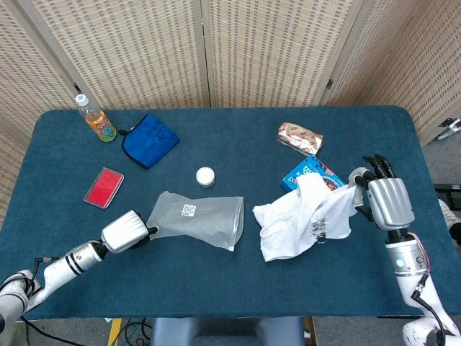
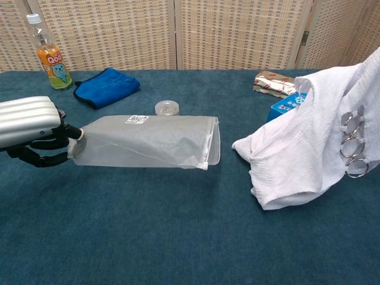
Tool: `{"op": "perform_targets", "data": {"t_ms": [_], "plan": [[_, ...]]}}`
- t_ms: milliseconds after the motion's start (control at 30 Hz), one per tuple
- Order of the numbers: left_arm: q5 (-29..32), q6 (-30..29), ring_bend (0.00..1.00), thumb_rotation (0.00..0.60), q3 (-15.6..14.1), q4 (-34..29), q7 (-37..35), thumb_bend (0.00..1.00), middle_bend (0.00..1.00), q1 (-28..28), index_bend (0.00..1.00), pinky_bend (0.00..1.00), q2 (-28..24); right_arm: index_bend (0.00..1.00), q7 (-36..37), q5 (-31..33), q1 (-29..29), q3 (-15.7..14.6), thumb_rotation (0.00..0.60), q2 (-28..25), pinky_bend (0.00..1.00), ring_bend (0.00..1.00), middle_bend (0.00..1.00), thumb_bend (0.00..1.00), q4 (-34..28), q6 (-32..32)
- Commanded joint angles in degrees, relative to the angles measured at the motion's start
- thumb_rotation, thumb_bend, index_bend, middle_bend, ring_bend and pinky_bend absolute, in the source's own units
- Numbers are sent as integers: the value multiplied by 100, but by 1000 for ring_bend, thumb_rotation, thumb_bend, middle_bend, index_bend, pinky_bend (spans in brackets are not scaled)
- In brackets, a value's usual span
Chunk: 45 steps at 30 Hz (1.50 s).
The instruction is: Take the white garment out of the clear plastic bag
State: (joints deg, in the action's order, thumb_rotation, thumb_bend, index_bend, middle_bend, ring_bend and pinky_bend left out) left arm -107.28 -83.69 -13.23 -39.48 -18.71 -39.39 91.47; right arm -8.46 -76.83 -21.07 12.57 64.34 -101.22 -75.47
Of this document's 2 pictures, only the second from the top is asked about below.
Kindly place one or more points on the white garment with metal rings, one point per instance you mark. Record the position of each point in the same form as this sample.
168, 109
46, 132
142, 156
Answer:
297, 142

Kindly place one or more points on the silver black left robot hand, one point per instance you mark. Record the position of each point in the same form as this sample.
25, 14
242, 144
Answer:
26, 118

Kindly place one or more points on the orange Qoo drink bottle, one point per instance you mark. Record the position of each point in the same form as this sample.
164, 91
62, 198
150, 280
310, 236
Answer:
56, 71

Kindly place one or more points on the grey translucent plastic zip bag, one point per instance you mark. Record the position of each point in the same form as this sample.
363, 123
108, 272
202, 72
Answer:
148, 139

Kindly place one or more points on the blue folded microfibre cloth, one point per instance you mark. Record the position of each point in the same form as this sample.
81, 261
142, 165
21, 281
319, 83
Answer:
110, 86

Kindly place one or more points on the beige red patterned snack packet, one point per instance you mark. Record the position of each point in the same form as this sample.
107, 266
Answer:
270, 83

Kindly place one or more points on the small clear jar white lid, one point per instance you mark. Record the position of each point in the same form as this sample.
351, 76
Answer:
167, 107

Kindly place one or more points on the woven bamboo folding screen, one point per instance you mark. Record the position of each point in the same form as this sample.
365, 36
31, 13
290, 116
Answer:
222, 32

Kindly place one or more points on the metal screen hinge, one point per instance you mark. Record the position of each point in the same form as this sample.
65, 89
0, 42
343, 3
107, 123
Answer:
305, 38

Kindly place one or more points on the blue cookie box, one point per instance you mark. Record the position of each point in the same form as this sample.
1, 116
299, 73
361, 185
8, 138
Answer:
280, 109

